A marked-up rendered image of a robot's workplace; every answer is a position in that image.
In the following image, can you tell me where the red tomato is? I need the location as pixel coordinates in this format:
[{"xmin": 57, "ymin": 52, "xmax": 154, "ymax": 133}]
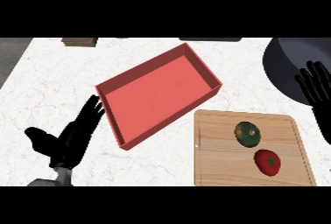
[{"xmin": 253, "ymin": 149, "xmax": 283, "ymax": 177}]

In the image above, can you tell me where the brown wooden block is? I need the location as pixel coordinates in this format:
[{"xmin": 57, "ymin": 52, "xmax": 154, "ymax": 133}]
[{"xmin": 61, "ymin": 38, "xmax": 100, "ymax": 48}]

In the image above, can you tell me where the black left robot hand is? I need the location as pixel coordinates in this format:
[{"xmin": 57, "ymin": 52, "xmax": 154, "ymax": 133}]
[{"xmin": 24, "ymin": 94, "xmax": 107, "ymax": 170}]

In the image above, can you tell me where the dark grey round pan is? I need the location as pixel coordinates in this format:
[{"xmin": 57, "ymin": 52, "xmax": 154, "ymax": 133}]
[{"xmin": 264, "ymin": 38, "xmax": 331, "ymax": 107}]

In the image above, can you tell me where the wooden cutting board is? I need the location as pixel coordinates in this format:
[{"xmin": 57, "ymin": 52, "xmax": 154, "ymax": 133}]
[{"xmin": 193, "ymin": 109, "xmax": 318, "ymax": 187}]

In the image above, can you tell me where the red cardboard box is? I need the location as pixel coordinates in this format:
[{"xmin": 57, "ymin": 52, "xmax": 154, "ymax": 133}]
[{"xmin": 95, "ymin": 42, "xmax": 224, "ymax": 151}]

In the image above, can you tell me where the dark green squash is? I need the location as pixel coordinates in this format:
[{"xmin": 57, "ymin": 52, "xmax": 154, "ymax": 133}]
[{"xmin": 234, "ymin": 121, "xmax": 264, "ymax": 149}]

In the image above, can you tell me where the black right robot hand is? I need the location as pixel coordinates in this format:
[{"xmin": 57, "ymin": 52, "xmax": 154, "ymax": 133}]
[{"xmin": 295, "ymin": 59, "xmax": 331, "ymax": 145}]

